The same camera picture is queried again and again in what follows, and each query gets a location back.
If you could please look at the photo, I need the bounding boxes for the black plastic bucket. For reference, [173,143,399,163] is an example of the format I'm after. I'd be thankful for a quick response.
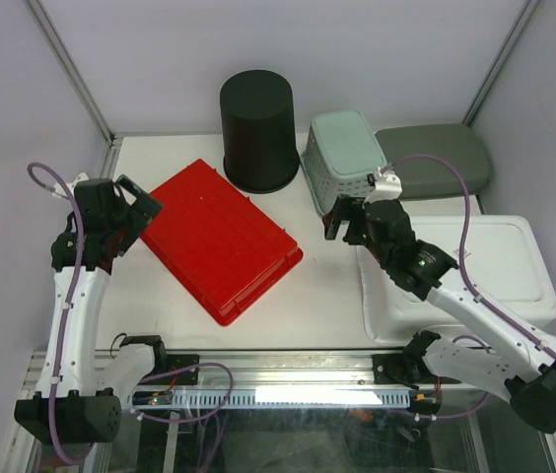
[219,70,300,194]

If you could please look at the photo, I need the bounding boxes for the white slotted cable duct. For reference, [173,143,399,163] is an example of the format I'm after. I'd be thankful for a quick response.
[133,387,410,409]

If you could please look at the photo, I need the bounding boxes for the right aluminium frame post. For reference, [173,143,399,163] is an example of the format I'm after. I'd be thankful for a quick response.
[461,0,543,128]

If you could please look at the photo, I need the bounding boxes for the white plastic tub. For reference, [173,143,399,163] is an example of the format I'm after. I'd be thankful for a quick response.
[356,215,556,347]

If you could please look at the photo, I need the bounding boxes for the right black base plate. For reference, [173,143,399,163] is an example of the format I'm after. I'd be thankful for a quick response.
[372,353,422,389]

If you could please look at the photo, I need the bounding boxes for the red plastic tray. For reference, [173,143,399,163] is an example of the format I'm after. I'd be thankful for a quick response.
[142,159,304,326]

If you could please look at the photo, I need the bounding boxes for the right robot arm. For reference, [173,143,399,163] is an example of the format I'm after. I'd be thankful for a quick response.
[322,195,556,434]

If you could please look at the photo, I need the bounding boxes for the aluminium mounting rail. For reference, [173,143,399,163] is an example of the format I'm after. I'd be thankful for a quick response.
[24,347,553,391]

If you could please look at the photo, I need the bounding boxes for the aluminium frame post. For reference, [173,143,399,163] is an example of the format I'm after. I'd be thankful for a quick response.
[461,0,543,128]
[23,0,115,148]

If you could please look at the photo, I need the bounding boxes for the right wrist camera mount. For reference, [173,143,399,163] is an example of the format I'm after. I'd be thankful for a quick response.
[364,167,402,204]

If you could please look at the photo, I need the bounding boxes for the left aluminium frame post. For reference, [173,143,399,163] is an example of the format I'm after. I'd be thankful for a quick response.
[23,0,115,148]

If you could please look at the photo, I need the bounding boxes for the light blue perforated basket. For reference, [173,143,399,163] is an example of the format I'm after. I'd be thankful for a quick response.
[301,109,387,216]

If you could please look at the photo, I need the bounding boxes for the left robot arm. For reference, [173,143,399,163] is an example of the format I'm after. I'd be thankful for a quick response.
[14,175,170,445]

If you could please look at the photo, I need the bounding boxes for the grey-green plastic tray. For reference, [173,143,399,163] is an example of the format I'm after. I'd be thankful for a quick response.
[376,123,492,200]

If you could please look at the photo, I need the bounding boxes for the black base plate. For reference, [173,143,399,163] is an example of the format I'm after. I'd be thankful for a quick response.
[159,353,200,387]
[372,353,422,389]

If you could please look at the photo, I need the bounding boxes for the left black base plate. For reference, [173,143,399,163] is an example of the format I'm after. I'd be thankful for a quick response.
[159,353,200,387]

